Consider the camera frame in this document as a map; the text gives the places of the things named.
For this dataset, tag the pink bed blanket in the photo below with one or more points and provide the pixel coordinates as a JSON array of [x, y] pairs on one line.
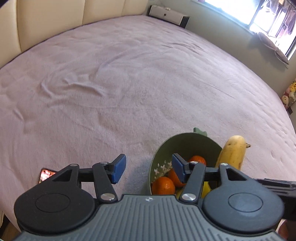
[[125, 85]]

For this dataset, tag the yellow green apple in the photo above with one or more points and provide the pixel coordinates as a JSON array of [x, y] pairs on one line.
[[205, 189]]

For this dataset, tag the window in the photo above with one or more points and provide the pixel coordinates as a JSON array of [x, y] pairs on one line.
[[274, 19]]

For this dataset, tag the green colander bowl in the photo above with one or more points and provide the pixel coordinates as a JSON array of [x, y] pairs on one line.
[[186, 145]]

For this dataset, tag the cushion on windowsill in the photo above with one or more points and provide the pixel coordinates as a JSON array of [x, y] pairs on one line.
[[269, 44]]

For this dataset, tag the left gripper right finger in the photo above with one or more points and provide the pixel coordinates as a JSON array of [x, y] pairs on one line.
[[236, 202]]

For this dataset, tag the smartphone on bed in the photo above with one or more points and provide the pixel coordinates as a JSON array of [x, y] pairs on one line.
[[45, 174]]

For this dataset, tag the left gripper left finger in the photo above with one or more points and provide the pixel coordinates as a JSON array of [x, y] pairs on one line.
[[69, 198]]

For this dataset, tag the mandarin orange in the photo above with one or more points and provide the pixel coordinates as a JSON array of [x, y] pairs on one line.
[[163, 186], [198, 159]]

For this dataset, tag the yellow banana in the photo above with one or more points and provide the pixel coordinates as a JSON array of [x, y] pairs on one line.
[[233, 152]]

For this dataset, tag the white bedside cabinet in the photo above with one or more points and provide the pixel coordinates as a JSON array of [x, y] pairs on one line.
[[168, 15]]

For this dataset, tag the cream padded headboard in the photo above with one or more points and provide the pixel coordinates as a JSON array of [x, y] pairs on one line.
[[27, 23]]

